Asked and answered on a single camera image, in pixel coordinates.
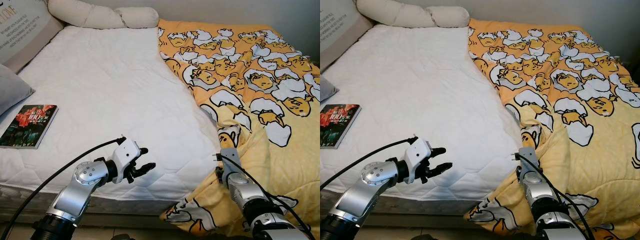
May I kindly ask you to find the yellow egg cartoon duvet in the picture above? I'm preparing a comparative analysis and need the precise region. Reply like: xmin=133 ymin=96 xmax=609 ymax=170
xmin=157 ymin=19 xmax=321 ymax=238
xmin=464 ymin=18 xmax=640 ymax=240

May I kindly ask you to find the dark red green book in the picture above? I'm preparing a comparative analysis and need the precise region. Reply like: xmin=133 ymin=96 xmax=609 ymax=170
xmin=0 ymin=104 xmax=59 ymax=150
xmin=320 ymin=103 xmax=362 ymax=149

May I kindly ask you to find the grey plush pillow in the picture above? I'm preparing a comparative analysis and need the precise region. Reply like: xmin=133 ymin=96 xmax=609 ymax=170
xmin=320 ymin=75 xmax=340 ymax=103
xmin=0 ymin=64 xmax=36 ymax=117

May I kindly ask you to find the grey bed base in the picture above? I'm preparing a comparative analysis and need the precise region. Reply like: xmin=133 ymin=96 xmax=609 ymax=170
xmin=320 ymin=187 xmax=481 ymax=226
xmin=0 ymin=185 xmax=221 ymax=223

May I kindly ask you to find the white quilted mattress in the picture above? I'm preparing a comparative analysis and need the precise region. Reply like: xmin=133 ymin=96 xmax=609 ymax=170
xmin=0 ymin=25 xmax=226 ymax=201
xmin=320 ymin=24 xmax=526 ymax=201

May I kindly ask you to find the short cream pillow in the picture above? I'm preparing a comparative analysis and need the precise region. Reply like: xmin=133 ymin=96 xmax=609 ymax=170
xmin=425 ymin=6 xmax=471 ymax=28
xmin=115 ymin=7 xmax=160 ymax=29

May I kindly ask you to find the long cream pillow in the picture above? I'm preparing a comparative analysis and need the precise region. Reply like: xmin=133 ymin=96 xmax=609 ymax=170
xmin=47 ymin=0 xmax=126 ymax=29
xmin=356 ymin=0 xmax=436 ymax=28

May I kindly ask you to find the beige cushion with printed text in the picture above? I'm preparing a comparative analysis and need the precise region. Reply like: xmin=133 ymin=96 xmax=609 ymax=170
xmin=0 ymin=0 xmax=66 ymax=73
xmin=320 ymin=0 xmax=373 ymax=56

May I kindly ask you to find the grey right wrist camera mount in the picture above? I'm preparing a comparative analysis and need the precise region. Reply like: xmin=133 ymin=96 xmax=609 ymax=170
xmin=517 ymin=146 xmax=542 ymax=183
xmin=219 ymin=147 xmax=243 ymax=183

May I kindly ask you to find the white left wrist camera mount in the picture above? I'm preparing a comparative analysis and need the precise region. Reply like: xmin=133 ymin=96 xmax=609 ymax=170
xmin=402 ymin=137 xmax=433 ymax=173
xmin=111 ymin=137 xmax=142 ymax=171

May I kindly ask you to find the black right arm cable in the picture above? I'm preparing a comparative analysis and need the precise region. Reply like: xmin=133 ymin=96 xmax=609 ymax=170
xmin=511 ymin=152 xmax=601 ymax=240
xmin=214 ymin=152 xmax=313 ymax=240

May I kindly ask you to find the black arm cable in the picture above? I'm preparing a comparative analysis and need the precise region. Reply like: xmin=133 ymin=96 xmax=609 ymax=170
xmin=320 ymin=136 xmax=418 ymax=191
xmin=511 ymin=152 xmax=601 ymax=240
xmin=0 ymin=136 xmax=126 ymax=240
xmin=214 ymin=152 xmax=313 ymax=240

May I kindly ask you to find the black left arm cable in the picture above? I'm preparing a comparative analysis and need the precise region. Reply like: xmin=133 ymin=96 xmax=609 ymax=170
xmin=0 ymin=136 xmax=126 ymax=240
xmin=320 ymin=136 xmax=418 ymax=191

